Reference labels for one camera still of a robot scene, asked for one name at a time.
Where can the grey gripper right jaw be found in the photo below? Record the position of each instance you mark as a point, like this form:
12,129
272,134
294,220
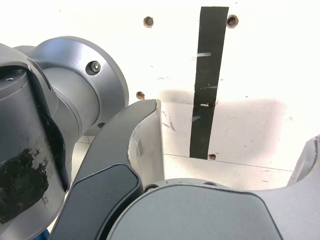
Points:
200,215

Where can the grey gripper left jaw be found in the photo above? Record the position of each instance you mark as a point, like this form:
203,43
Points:
107,155

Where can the black tape strip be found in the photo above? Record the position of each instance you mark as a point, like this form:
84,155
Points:
207,75

